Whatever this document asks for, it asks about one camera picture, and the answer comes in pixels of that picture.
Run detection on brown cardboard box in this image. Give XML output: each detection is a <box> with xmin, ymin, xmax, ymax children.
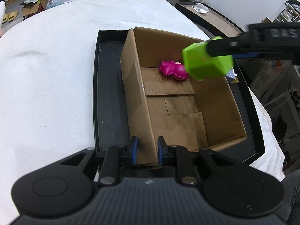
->
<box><xmin>121</xmin><ymin>27</ymin><xmax>247</xmax><ymax>165</ymax></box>

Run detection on green hexagonal box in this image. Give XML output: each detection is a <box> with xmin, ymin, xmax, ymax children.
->
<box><xmin>182</xmin><ymin>37</ymin><xmax>233</xmax><ymax>80</ymax></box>

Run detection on pink bear figurine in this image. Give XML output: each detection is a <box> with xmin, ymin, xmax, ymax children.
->
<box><xmin>159</xmin><ymin>61</ymin><xmax>189</xmax><ymax>81</ymax></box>

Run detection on desk organizer shelf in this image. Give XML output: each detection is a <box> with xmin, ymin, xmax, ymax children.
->
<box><xmin>273</xmin><ymin>0</ymin><xmax>300</xmax><ymax>23</ymax></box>

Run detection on black shallow tray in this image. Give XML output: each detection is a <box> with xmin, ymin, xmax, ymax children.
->
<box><xmin>93</xmin><ymin>30</ymin><xmax>266</xmax><ymax>165</ymax></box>

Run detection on black tray with brown base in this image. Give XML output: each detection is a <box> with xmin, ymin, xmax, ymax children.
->
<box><xmin>175</xmin><ymin>3</ymin><xmax>244</xmax><ymax>38</ymax></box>

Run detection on white face mask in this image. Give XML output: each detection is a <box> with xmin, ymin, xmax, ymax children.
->
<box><xmin>192</xmin><ymin>3</ymin><xmax>209</xmax><ymax>14</ymax></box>

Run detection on open cardboard box on floor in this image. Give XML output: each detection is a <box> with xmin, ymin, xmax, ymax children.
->
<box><xmin>20</xmin><ymin>0</ymin><xmax>48</xmax><ymax>20</ymax></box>

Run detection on yellow slippers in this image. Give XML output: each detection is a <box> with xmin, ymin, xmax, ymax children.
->
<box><xmin>2</xmin><ymin>10</ymin><xmax>19</xmax><ymax>24</ymax></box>

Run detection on white sock foot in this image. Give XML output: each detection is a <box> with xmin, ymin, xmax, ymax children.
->
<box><xmin>0</xmin><ymin>1</ymin><xmax>6</xmax><ymax>19</ymax></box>

